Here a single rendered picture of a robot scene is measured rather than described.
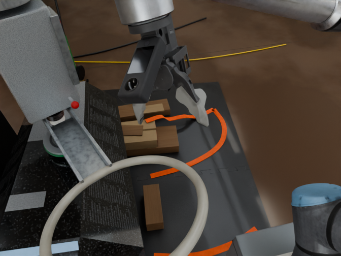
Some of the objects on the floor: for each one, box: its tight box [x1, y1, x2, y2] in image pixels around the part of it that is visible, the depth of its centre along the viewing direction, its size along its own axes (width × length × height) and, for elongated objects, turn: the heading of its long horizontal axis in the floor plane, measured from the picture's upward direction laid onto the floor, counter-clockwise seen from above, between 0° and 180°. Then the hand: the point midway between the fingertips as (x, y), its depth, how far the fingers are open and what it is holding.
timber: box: [143, 184, 164, 231], centre depth 196 cm, size 30×12×12 cm, turn 8°
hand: (170, 128), depth 53 cm, fingers open, 14 cm apart
